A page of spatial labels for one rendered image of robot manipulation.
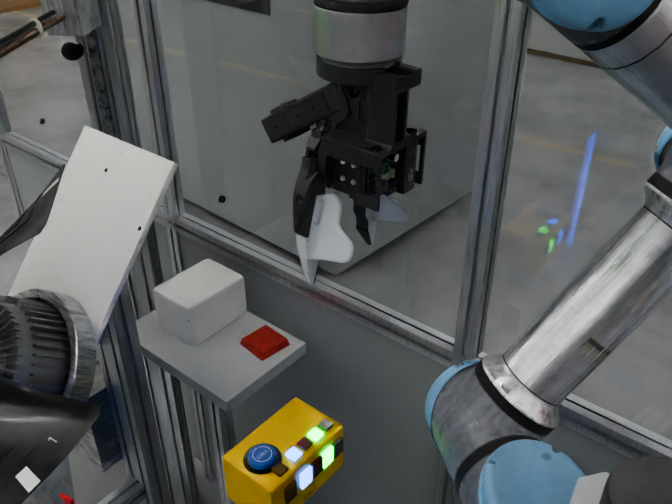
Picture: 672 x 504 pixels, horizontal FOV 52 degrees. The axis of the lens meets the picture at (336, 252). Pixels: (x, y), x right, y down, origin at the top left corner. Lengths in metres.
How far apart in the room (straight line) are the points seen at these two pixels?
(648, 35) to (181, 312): 1.20
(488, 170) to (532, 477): 0.52
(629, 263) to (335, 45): 0.41
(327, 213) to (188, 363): 0.95
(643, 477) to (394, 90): 0.33
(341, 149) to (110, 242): 0.72
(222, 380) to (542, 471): 0.84
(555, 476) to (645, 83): 0.43
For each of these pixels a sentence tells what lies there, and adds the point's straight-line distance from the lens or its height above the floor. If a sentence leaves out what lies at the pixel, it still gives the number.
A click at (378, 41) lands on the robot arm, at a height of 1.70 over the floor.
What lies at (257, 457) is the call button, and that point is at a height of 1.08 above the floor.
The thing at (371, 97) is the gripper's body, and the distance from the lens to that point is 0.57.
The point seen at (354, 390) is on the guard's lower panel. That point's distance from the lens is 1.57.
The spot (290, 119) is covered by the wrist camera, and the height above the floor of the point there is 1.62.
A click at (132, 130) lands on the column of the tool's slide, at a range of 1.59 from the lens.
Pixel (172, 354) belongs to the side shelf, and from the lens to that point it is 1.55.
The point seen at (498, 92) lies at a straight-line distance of 1.06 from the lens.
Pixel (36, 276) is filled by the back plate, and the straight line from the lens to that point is 1.36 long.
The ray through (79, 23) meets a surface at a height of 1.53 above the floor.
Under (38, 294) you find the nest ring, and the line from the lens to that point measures 1.28.
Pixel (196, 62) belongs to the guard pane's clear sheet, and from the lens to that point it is 1.52.
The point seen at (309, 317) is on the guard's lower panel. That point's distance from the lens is 1.54.
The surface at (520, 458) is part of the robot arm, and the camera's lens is 0.79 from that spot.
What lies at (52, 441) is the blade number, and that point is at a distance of 0.94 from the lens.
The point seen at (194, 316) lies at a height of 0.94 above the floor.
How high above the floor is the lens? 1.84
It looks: 32 degrees down
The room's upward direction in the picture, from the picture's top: straight up
